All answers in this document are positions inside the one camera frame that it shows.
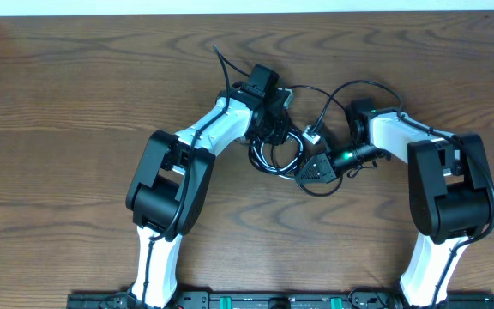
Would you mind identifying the white USB cable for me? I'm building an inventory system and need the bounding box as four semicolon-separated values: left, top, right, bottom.
253;130;306;180

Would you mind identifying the black USB cable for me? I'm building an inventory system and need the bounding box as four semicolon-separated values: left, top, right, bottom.
246;84;347;198

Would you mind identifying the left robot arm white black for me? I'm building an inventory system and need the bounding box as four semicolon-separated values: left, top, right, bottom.
126;64;293;308

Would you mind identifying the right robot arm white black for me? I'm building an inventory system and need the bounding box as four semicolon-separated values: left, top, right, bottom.
296;99;494;308

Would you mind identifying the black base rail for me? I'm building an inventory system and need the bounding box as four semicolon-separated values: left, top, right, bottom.
66;290;494;309

